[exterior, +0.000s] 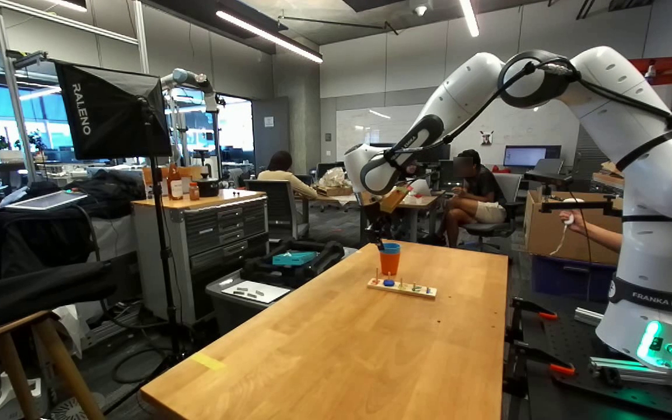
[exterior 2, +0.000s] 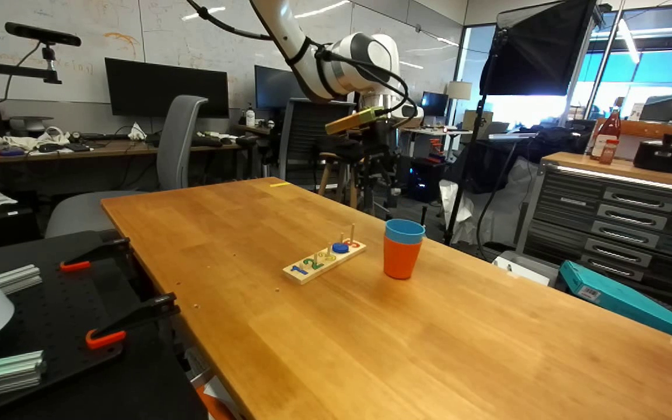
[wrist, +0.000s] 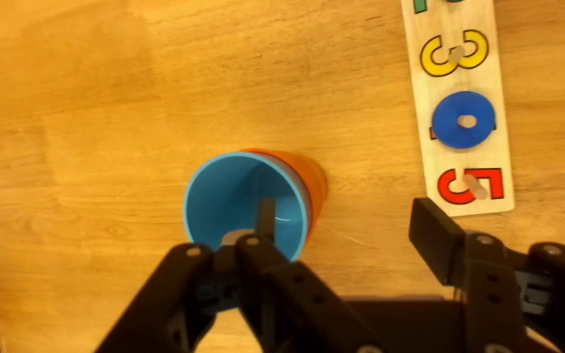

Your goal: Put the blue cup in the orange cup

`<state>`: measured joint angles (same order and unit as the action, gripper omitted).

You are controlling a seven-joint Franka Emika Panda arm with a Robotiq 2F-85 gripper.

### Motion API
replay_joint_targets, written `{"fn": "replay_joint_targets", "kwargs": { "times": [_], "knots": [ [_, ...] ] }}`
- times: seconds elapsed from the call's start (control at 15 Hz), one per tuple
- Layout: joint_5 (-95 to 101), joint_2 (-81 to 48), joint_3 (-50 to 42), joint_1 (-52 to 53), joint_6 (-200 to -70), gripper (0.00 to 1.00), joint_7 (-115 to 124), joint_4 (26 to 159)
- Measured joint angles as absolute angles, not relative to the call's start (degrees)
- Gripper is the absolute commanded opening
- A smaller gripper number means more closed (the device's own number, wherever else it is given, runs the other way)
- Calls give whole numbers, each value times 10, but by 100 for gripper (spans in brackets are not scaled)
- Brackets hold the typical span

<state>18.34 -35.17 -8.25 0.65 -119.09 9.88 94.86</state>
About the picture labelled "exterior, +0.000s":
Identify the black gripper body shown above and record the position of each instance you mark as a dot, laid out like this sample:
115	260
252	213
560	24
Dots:
378	210

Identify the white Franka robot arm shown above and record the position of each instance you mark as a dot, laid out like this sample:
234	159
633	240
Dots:
647	178

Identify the person's forearm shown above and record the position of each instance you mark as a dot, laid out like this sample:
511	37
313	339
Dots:
607	236

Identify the orange plastic cup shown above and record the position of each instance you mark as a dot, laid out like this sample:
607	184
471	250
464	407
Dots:
389	262

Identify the person's hand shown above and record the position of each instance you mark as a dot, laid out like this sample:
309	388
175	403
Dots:
575	221

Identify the wooden strip with coloured dots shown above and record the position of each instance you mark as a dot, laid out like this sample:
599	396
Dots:
401	288

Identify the black bag with teal item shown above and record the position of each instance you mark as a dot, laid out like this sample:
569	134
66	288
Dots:
291	260

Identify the seated person dark shirt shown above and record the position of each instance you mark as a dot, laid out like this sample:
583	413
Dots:
479	193

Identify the seated person beige top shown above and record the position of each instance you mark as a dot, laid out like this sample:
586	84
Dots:
282	178

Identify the black office chair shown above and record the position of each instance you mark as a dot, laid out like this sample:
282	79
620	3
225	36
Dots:
278	204

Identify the grey equipment case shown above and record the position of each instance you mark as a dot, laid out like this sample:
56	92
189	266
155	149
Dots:
243	297

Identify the lit computer monitor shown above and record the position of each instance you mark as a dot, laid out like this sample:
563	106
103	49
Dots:
530	154

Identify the grey drawer cabinet wooden top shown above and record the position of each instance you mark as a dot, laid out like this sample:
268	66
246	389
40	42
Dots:
204	240

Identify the cardboard box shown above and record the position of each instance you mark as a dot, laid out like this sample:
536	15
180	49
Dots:
569	234

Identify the blue storage bin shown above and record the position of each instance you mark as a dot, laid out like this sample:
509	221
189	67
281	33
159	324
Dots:
571	277

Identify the orange bottles on cabinet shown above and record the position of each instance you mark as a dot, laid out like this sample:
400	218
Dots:
172	183

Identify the long ceiling light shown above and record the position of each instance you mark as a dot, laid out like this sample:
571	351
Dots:
266	36

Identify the yellow tape strip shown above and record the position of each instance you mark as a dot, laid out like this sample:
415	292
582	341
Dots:
211	362

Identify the black light stand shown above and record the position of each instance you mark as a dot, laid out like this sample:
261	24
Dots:
164	234

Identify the black softbox light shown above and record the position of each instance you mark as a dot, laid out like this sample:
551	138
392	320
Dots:
109	112

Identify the open laptop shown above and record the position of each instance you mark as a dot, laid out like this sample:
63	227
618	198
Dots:
45	198

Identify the black cloth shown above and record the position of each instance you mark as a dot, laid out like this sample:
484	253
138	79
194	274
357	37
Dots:
16	263

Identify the wooden stool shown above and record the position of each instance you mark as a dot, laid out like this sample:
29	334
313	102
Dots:
33	357

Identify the metal pole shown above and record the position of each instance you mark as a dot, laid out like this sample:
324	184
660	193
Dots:
15	101

